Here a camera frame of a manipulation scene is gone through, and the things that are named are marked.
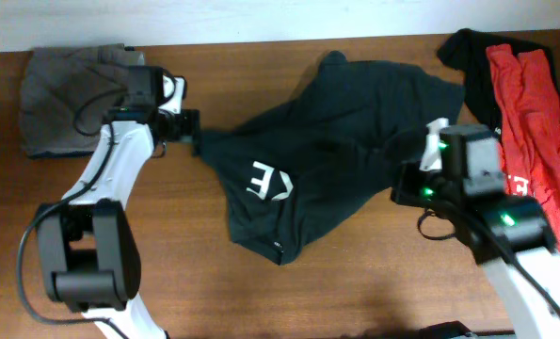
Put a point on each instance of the dark green t-shirt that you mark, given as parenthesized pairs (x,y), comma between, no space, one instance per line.
(298,170)

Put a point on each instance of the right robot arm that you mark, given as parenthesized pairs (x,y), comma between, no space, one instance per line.
(454,173)

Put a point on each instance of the red t-shirt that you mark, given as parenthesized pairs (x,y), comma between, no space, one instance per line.
(530,132)

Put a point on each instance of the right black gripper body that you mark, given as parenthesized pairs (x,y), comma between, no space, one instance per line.
(419,188)

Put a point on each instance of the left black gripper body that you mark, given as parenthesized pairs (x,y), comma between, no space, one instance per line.
(183,126)

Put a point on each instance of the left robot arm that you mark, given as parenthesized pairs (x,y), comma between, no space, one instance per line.
(89,260)

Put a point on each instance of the black garment under red shirt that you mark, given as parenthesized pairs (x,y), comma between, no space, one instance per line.
(466,51)

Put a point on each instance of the folded grey-brown garment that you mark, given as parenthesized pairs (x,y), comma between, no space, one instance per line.
(64,94)

